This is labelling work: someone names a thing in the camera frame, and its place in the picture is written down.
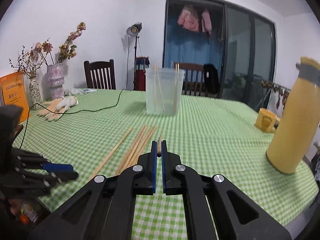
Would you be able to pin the dried flower bouquet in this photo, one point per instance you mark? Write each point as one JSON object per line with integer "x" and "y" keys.
{"x": 47, "y": 47}

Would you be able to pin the small pink hanging garment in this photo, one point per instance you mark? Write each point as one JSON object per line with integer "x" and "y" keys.
{"x": 207, "y": 21}

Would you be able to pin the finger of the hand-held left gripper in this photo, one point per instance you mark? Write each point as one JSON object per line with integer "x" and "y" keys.
{"x": 65, "y": 176}
{"x": 58, "y": 168}

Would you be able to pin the white work glove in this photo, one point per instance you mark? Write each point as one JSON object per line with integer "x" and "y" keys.
{"x": 67, "y": 102}

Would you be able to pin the green checkered tablecloth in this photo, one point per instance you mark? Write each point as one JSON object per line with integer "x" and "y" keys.
{"x": 212, "y": 142}

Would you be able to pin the yellow mug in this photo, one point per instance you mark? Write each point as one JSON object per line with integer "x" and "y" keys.
{"x": 266, "y": 120}

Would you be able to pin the studio light on stand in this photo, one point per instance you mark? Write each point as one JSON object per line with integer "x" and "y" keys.
{"x": 132, "y": 30}

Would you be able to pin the black bag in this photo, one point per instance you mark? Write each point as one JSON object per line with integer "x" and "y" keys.
{"x": 211, "y": 77}

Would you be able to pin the small floral vase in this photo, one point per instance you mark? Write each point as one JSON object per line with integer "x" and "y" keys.
{"x": 35, "y": 95}

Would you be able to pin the large pink white vase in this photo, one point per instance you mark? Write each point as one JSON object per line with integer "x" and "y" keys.
{"x": 56, "y": 82}

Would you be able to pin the dark framed sliding door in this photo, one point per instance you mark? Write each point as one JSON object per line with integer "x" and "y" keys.
{"x": 240, "y": 55}

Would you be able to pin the crumpled white plastic bag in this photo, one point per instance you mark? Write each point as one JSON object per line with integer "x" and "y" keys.
{"x": 73, "y": 91}

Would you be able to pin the dried twig bouquet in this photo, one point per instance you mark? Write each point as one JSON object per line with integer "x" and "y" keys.
{"x": 28, "y": 67}

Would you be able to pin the blue curtain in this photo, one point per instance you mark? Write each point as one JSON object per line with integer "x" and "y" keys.
{"x": 190, "y": 47}

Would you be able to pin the red cylindrical bag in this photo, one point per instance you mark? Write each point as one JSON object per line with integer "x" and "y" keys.
{"x": 140, "y": 80}

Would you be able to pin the tan work glove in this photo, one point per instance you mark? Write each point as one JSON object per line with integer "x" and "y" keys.
{"x": 51, "y": 111}

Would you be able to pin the metal rail with dried items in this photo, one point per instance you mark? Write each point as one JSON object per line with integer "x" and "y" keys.
{"x": 277, "y": 90}

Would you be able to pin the orange book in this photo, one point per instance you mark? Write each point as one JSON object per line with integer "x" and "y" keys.
{"x": 12, "y": 92}

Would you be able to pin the small orange object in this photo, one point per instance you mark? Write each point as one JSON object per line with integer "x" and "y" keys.
{"x": 23, "y": 218}

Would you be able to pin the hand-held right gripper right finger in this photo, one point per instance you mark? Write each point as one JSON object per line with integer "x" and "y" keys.
{"x": 164, "y": 165}

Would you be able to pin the white blue packet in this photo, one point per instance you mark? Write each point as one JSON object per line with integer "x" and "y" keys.
{"x": 88, "y": 90}

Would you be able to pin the yellow thermos jug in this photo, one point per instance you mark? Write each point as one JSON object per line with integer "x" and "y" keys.
{"x": 295, "y": 130}

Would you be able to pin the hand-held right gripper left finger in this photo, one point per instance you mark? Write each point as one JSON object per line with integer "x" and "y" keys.
{"x": 154, "y": 165}

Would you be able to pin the brown wooden chair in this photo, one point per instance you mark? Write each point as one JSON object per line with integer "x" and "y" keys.
{"x": 192, "y": 67}

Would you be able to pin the large pink hanging jacket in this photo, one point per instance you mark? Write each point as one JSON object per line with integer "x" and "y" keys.
{"x": 188, "y": 17}

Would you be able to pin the dark wooden chair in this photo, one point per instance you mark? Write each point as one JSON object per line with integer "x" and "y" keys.
{"x": 98, "y": 63}

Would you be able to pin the clear plastic container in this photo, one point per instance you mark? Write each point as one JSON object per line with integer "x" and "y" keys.
{"x": 167, "y": 97}

